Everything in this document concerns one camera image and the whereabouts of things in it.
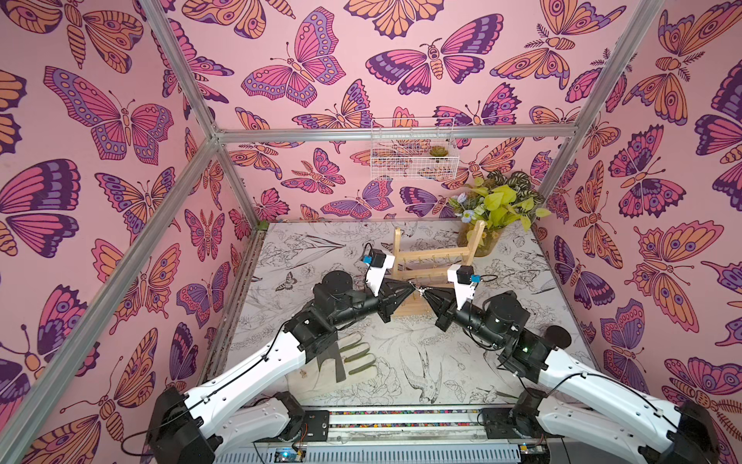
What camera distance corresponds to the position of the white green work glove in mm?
829

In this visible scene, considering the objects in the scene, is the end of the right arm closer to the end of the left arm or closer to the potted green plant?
the end of the left arm

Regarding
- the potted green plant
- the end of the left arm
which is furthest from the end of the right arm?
the potted green plant

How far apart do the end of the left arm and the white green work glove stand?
0.30m

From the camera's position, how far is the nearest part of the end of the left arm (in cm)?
58
